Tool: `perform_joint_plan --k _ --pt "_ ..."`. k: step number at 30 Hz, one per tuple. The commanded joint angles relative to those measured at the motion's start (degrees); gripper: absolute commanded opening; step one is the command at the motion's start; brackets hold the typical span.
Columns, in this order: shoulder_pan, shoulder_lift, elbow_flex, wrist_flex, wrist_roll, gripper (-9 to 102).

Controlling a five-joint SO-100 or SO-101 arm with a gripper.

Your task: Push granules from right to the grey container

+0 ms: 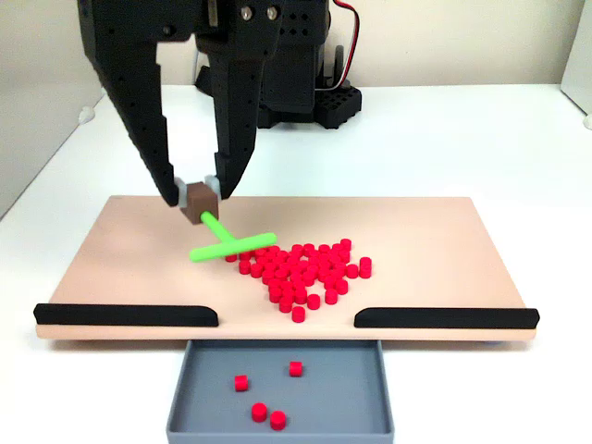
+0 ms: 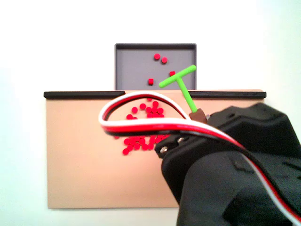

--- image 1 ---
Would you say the green T-shaped pusher tool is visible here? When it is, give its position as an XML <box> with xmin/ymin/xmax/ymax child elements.
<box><xmin>179</xmin><ymin>180</ymin><xmax>278</xmax><ymax>264</ymax></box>

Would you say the grey tray container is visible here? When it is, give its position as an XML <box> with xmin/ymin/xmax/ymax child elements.
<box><xmin>166</xmin><ymin>339</ymin><xmax>395</xmax><ymax>444</ymax></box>

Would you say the beige wooden board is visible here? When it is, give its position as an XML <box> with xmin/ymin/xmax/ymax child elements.
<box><xmin>35</xmin><ymin>194</ymin><xmax>540</xmax><ymax>343</ymax></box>

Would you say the red white black servo cable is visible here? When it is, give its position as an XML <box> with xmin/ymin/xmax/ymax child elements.
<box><xmin>323</xmin><ymin>0</ymin><xmax>362</xmax><ymax>92</ymax></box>

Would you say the black edge rail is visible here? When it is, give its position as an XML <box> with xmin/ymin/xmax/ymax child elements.
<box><xmin>353</xmin><ymin>306</ymin><xmax>541</xmax><ymax>330</ymax></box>
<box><xmin>32</xmin><ymin>303</ymin><xmax>219</xmax><ymax>328</ymax></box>

